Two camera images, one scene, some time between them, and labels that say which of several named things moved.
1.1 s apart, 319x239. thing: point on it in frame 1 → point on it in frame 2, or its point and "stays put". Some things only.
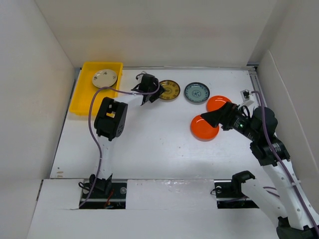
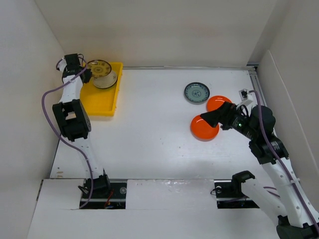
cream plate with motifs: (104, 78) stays put
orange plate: (202, 130) stays put
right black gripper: (226, 113) stays put
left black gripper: (156, 95) → (88, 75)
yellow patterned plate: (172, 90) → (99, 68)
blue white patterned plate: (197, 93) stays put
